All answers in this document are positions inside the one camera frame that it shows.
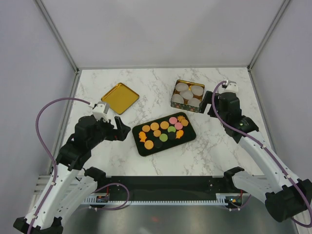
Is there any orange fish cookie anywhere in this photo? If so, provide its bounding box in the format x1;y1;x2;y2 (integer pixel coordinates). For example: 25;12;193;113
139;131;147;142
175;130;184;139

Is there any white paper cup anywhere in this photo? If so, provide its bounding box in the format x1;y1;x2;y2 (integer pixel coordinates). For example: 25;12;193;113
179;90;194;100
175;82;189;92
191;85;204;97
188;98;201;108
171;94;184;104

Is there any orange owl cookie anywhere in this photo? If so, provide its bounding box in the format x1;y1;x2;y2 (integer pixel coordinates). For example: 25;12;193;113
181;119;189;127

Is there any square cookie tin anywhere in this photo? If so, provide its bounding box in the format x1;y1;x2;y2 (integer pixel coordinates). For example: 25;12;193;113
170;79;205;113

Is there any aluminium frame post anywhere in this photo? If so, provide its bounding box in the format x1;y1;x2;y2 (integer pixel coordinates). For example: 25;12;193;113
247;0;292;72
34;0;79;74

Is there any black round cookie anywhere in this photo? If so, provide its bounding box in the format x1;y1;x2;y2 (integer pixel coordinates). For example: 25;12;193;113
154;140;163;149
168;132;176;140

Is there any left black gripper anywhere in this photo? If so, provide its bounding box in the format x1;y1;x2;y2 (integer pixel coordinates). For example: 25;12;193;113
89;115;131;148

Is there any right aluminium frame post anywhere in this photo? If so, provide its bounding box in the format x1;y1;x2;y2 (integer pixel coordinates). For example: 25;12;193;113
247;0;292;72

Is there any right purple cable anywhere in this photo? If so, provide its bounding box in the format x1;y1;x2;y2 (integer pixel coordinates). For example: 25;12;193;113
211;81;312;229

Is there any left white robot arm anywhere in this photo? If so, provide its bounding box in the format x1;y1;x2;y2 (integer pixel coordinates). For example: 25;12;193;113
13;115;131;234

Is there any orange bitten round cookie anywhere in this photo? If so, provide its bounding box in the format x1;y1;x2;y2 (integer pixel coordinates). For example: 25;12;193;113
153;129;161;137

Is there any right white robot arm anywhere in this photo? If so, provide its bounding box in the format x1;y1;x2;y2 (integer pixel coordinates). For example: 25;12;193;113
200;91;312;222

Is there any gold square tin lid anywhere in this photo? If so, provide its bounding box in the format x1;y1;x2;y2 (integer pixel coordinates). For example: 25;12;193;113
101;82;139;115

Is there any orange flower cookie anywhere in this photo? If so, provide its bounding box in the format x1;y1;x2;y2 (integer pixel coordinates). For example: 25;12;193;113
177;116;185;122

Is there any left aluminium frame post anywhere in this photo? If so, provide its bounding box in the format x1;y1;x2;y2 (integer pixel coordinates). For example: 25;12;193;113
34;0;79;74

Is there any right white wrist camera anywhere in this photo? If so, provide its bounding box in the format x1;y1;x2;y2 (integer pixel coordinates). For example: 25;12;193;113
221;80;239;93

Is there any green round cookie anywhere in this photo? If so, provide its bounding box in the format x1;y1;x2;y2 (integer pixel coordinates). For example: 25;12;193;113
159;134;168;142
167;126;176;133

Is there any white slotted cable duct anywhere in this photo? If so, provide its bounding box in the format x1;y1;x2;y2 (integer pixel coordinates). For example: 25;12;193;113
81;195;228;206

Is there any pink round cookie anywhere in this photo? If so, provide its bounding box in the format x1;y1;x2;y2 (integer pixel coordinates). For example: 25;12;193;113
169;117;177;125
175;122;183;130

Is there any black rectangular tray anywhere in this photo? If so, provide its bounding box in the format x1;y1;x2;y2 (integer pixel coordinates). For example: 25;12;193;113
132;112;196;156

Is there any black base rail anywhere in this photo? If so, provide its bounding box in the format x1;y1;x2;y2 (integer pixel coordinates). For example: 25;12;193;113
103;176;241;202

